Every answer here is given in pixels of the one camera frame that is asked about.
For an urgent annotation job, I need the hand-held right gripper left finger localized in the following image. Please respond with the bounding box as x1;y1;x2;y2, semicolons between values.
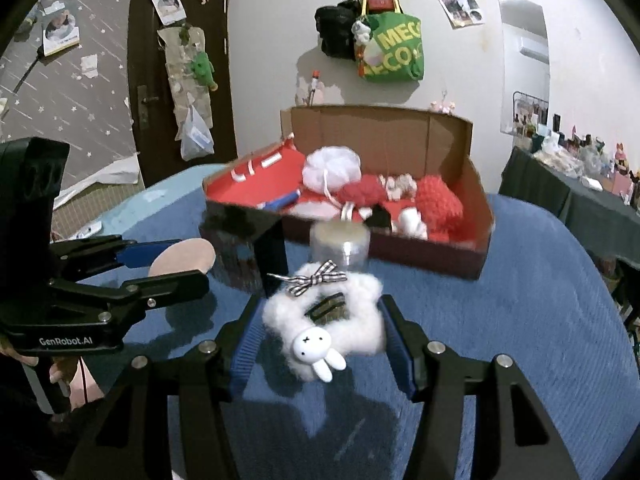
65;296;266;480

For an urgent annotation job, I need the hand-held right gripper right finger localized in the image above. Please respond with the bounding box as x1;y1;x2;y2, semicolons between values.
377;294;583;480

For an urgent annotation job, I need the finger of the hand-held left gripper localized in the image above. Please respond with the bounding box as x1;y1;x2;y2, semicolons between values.
50;234;183;278
47;269;211;323

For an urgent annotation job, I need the beige round powder puff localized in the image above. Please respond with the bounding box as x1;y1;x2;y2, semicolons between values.
148;238;217;277

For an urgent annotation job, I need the white fluffy bunny scrunchie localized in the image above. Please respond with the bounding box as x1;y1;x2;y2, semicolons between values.
261;259;386;383

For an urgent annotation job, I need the white soft cloth item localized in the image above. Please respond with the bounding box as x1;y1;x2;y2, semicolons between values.
397;207;430;240

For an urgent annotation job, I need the cardboard box with red lining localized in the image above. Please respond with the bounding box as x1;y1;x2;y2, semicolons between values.
201;105;496;281

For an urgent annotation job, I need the blue and white packet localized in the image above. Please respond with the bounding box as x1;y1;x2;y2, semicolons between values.
257;190;302;212

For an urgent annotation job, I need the red knitted soft item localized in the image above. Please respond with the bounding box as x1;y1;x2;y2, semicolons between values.
414;175;465;246

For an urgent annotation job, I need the red heart plush with cord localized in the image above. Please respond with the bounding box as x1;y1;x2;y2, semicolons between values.
335;175;386;208

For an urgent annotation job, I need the person's left hand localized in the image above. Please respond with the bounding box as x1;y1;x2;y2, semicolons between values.
47;342;103;411

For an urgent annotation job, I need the light blue bed sheet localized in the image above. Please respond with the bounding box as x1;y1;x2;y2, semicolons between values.
95;162;231;233

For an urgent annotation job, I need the blue textured blanket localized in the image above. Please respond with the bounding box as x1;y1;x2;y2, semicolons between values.
50;190;640;480

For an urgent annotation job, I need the clear plastic bag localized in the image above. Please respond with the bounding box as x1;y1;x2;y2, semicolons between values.
180;105;216;162

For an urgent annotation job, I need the dark wooden door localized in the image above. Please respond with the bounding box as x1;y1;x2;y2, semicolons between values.
127;0;238;188

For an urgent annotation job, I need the small black item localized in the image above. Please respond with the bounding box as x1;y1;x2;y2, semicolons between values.
362;205;393;233

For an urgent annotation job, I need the cream pink crochet item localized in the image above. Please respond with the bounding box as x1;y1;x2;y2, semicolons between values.
380;174;418;201

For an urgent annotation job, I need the green plush toy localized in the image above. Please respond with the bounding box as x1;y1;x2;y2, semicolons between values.
189;52;219;92

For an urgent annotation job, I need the white mesh bath pouf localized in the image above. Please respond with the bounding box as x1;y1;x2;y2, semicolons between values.
301;146;363;221

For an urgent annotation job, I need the beige hanging door organizer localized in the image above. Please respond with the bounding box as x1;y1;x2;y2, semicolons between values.
157;22;216;141

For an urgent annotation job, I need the table with dark cloth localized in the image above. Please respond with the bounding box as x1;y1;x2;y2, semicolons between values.
499;146;640;266

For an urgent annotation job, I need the door poster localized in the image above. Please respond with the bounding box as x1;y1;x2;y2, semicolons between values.
150;0;185;26

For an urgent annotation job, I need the clutter of small bottles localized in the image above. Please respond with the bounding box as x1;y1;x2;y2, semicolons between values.
515;115;640;206

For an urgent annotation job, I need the black bag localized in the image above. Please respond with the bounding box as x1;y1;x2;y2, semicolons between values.
314;0;363;59

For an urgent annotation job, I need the green tote bag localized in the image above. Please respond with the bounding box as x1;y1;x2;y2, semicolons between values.
356;12;426;83

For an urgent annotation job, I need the small white plush charm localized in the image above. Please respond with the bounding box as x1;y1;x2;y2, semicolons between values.
351;17;376;46

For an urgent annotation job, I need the white air conditioner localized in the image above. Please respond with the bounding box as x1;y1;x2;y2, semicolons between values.
519;35;550;63

